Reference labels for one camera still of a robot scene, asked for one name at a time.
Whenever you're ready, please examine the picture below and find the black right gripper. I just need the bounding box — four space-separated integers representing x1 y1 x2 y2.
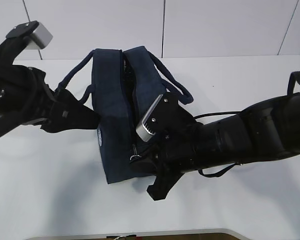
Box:
129 122 205 201

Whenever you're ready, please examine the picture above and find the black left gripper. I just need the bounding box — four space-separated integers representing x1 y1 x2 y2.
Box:
14 67 100 133

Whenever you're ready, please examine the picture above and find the metal zipper pull ring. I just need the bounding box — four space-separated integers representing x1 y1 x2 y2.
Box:
129 144 142 162

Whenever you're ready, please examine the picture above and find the navy blue lunch bag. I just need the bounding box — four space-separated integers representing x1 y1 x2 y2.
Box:
58 46 194 184

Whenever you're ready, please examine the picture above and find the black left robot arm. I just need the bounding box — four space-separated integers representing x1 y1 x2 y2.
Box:
0 39 101 137

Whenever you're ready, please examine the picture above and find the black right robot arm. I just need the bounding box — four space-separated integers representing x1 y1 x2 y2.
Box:
130 93 300 201

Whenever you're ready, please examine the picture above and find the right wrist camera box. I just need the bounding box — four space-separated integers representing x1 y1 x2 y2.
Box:
136 92 191 142

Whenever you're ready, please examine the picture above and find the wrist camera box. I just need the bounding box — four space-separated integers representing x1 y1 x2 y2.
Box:
5 20 53 50
136 92 191 142

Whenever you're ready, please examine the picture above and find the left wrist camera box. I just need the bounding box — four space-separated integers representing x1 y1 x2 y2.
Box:
5 20 53 50

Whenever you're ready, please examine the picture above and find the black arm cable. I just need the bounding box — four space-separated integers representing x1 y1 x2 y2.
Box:
194 71 300 179

